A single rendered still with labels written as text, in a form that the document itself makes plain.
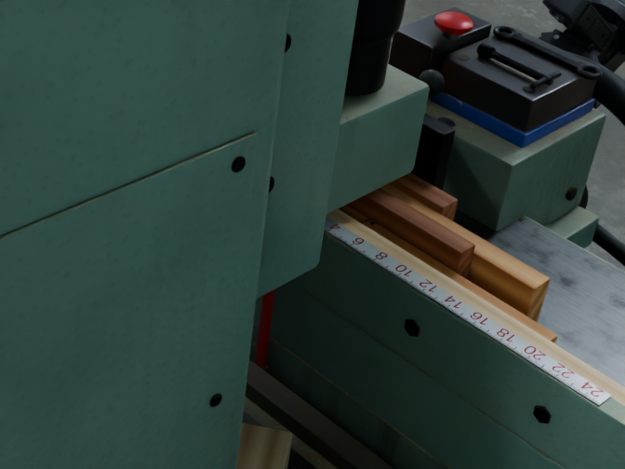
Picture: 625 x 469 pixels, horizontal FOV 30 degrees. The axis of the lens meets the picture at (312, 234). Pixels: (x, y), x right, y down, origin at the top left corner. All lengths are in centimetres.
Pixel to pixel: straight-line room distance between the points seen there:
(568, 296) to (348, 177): 19
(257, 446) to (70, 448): 24
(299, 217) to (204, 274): 13
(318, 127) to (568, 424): 22
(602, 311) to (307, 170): 28
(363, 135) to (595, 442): 24
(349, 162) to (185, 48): 29
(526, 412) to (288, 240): 18
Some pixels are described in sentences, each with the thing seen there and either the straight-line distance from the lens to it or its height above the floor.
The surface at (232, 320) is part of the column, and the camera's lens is 59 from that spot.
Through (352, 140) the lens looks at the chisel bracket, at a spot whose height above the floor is 102.
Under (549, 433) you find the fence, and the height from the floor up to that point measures 92.
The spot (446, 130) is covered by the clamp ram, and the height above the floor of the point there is 99.
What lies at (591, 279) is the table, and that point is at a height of 90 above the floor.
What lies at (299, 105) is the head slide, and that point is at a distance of 62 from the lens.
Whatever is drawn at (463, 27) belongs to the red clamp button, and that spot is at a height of 102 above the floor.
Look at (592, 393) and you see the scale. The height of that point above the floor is 96.
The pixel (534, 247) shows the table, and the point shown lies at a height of 90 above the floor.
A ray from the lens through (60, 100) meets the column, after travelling 44.
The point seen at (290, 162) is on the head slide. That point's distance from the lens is 63.
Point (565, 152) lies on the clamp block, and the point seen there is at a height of 94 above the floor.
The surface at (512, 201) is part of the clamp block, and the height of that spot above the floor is 92.
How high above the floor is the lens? 139
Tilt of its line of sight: 35 degrees down
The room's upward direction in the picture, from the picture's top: 8 degrees clockwise
